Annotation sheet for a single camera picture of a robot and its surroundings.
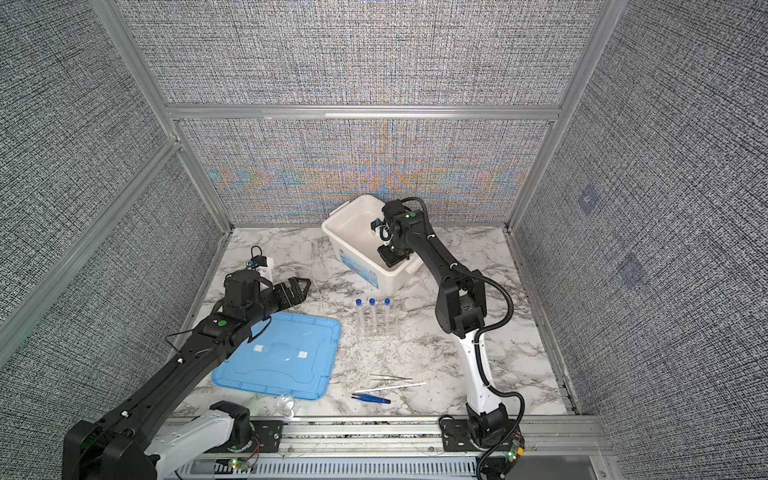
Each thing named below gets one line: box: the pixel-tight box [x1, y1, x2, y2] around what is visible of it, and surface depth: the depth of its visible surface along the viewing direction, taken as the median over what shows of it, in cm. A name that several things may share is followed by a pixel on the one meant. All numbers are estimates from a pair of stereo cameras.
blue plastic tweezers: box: [351, 393, 391, 404], surface depth 81 cm
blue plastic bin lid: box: [212, 311, 341, 400], surface depth 87 cm
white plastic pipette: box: [354, 380, 427, 393], surface depth 84 cm
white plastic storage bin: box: [322, 195, 424, 296], surface depth 97 cm
